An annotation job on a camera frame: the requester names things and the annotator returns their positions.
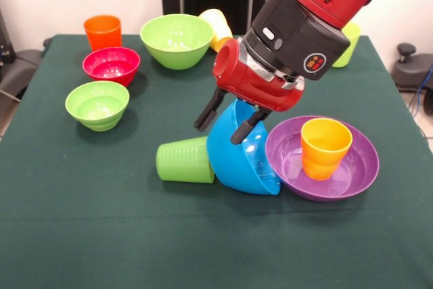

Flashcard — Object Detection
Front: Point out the red-orange cup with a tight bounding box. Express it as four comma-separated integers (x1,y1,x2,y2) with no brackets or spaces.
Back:
83,14,122,52

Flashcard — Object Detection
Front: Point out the orange cup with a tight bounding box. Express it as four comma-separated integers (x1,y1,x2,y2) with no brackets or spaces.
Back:
300,117,354,181

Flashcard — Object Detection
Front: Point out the black caster base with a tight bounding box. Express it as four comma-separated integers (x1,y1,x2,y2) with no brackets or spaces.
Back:
391,43,433,93

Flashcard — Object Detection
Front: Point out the blue bowl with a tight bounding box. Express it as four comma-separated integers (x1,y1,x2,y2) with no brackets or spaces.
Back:
206,99,282,196

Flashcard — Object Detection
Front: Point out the green cup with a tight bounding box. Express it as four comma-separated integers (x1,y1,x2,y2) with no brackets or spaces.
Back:
155,135,216,184

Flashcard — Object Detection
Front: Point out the dark green table cloth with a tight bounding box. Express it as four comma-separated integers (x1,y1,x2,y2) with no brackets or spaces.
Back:
0,34,433,289

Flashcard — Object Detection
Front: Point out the large green bowl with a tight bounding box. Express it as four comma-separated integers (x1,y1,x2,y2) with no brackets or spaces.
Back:
139,14,215,70

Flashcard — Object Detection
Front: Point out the grey caster base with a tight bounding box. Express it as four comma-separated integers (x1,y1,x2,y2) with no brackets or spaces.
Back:
0,49,44,100

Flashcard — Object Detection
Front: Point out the lime yellow cup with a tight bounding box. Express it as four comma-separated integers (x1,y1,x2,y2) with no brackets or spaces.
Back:
331,22,362,68

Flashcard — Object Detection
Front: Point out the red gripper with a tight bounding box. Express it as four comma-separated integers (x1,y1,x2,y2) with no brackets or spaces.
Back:
193,37,306,146

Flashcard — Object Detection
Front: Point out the blue cable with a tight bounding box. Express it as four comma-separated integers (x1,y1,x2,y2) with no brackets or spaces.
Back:
409,65,433,118

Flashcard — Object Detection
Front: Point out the small green bowl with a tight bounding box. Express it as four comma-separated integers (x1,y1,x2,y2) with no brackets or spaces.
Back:
64,81,131,132

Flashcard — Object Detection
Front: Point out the pink bowl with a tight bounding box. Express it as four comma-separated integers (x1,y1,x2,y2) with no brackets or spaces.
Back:
82,47,141,87

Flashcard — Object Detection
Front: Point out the purple bowl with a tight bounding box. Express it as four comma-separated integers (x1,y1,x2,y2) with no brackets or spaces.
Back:
265,115,380,203

